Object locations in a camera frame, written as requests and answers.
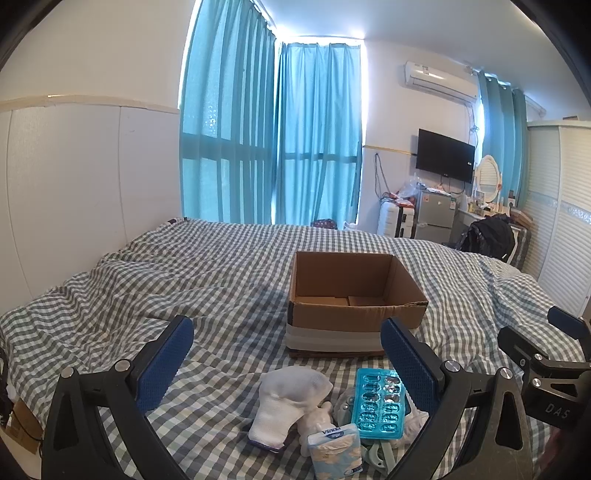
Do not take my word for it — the left teal curtain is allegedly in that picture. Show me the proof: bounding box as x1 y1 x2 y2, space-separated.
180 1 276 224

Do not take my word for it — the right teal curtain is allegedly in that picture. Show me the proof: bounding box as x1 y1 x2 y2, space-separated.
478 71 529 205

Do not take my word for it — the white sock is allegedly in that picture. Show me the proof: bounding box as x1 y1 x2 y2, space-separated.
247 366 334 452

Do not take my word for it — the white wardrobe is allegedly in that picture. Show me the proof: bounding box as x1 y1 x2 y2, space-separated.
523 120 591 316

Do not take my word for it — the white suitcase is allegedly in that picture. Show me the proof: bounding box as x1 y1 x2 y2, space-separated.
377 200 415 238

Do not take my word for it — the round vanity mirror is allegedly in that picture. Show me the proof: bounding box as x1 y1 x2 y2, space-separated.
475 155 502 203

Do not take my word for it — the brown cardboard box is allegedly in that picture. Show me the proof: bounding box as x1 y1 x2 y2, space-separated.
284 251 429 358

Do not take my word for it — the black wall television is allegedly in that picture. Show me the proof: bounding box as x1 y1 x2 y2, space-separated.
416 129 476 184

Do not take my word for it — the teal blister pill pack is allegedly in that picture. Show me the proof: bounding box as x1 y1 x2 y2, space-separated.
352 368 406 441

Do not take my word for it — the middle teal curtain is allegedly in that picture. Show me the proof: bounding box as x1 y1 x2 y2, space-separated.
276 43 363 228

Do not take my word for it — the white air conditioner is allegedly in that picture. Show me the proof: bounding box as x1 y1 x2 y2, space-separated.
404 61 478 104

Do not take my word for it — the black backpack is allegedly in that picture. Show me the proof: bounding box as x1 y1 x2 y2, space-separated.
456 214 515 263

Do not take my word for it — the grey mini fridge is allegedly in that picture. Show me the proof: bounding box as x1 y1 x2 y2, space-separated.
414 190 457 244

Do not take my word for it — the teal curtain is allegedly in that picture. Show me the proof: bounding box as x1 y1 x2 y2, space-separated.
478 71 529 205
276 43 363 228
180 1 276 224

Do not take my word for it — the clear plastic bag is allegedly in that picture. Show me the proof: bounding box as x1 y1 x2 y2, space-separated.
397 175 423 199

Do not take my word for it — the blue tissue packet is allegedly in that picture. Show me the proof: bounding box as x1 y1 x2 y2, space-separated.
307 424 363 480

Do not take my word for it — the hanging black cable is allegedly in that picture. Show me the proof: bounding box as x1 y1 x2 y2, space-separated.
372 151 392 204

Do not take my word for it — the brown box beside bed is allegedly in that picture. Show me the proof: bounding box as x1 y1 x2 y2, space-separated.
2 399 43 454

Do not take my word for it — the grey checkered bed sheet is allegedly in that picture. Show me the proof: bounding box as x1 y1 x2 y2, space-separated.
0 217 587 480

